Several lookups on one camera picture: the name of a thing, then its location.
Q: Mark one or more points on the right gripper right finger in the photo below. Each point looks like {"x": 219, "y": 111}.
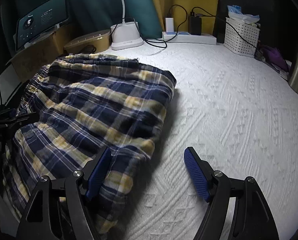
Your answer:
{"x": 252, "y": 217}

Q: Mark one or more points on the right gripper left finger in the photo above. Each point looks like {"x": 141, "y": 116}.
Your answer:
{"x": 60, "y": 208}

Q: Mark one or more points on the blue plaid pants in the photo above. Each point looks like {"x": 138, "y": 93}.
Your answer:
{"x": 85, "y": 102}

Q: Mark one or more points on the cardboard box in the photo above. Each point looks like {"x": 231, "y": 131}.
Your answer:
{"x": 29, "y": 60}

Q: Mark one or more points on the tan oval basket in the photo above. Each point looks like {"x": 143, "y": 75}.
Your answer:
{"x": 90, "y": 43}

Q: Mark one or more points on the teal curtain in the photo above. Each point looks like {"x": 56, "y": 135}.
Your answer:
{"x": 94, "y": 15}

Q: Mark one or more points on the white desk lamp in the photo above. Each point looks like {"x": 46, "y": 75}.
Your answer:
{"x": 126, "y": 34}

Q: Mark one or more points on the purple cloth item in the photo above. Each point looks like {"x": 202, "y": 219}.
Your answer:
{"x": 273, "y": 56}

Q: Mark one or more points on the white slotted storage basket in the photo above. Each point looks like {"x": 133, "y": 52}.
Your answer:
{"x": 241, "y": 32}

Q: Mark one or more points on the white power strip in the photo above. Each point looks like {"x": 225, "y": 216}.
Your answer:
{"x": 185, "y": 37}

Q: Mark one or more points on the black power adapter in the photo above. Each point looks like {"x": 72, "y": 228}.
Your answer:
{"x": 195, "y": 25}

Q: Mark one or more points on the white charger plug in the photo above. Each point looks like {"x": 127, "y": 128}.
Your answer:
{"x": 169, "y": 25}

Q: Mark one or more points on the yellow curtain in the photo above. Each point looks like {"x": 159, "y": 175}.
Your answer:
{"x": 184, "y": 0}

